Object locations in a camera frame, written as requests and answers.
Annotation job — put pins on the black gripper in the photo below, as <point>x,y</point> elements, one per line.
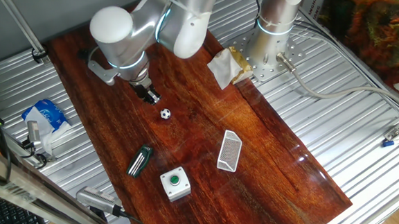
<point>141,87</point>

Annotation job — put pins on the small black white soccer ball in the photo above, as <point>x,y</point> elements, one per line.
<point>165,113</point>

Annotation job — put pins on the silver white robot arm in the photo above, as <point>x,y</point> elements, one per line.
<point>118,30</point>

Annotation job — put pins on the white mesh toy goal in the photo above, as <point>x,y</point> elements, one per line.
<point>229,152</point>

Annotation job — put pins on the green folding hex key set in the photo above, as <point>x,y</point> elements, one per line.
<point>139,161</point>

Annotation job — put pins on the glossy red-brown wooden board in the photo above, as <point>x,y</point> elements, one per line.
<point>205,143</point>

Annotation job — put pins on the crumpled white paper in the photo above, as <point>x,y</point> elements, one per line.
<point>228,66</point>

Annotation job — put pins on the white box with green button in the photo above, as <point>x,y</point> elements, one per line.
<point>175,183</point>

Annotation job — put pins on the blue tissue pack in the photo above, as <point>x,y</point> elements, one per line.
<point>47,114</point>

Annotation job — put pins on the thin metal pole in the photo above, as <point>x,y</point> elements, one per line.
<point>24,30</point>

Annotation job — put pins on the colourful orange green poster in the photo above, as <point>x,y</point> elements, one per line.
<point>371,25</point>

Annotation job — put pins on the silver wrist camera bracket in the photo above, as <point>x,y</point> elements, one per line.
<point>103,72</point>

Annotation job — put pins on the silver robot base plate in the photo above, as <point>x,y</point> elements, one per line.
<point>263,70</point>

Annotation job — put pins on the ribbed silver camera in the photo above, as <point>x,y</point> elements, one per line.
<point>97,200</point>

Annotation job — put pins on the small silver camera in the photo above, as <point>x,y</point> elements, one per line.
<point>33,132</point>

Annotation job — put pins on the thick aluminium frame bar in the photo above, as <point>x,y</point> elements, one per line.
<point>34,198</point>

